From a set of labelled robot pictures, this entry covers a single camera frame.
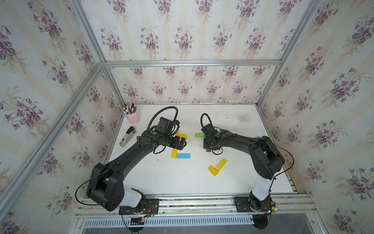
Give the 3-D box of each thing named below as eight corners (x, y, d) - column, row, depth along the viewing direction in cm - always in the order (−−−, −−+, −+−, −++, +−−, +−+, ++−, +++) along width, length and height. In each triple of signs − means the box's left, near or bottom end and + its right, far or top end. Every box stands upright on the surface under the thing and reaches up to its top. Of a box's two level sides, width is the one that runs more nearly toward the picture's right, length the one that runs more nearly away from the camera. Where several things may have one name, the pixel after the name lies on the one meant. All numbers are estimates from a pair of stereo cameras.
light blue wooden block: (177, 158, 93) (176, 157, 91) (177, 154, 94) (177, 153, 92) (190, 158, 93) (190, 157, 91) (190, 155, 94) (190, 153, 92)
